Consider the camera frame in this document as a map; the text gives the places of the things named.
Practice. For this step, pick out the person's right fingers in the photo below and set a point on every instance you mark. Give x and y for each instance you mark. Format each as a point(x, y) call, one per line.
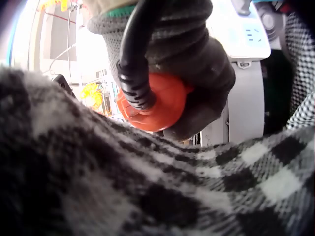
point(204, 81)

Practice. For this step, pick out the orange round power tool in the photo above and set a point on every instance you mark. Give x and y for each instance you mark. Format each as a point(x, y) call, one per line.
point(167, 98)

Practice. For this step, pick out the person's right hand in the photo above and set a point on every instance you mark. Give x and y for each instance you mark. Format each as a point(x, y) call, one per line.
point(177, 49)

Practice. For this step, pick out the person's body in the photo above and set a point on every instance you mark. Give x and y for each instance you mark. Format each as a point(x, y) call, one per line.
point(123, 184)

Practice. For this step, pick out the black metal bracket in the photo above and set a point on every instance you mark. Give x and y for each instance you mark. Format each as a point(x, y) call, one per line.
point(64, 84)

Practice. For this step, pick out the white power socket panel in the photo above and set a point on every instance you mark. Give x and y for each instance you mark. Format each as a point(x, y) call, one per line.
point(251, 39)

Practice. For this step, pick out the white machine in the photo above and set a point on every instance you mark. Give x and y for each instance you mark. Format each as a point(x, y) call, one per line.
point(246, 103)

